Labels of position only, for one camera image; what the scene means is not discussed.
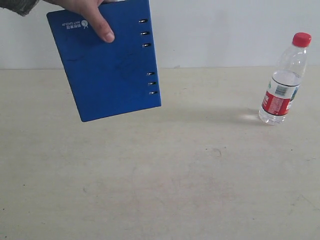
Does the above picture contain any person's open hand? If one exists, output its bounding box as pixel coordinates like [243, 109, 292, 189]
[45, 0, 115, 43]

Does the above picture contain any blue ring binder notebook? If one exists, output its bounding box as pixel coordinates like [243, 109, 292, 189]
[47, 0, 162, 122]

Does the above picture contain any clear water bottle red cap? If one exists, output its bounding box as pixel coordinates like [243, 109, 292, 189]
[258, 32, 312, 125]

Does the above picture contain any grey camouflage jacket sleeve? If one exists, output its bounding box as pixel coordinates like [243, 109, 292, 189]
[0, 0, 39, 17]

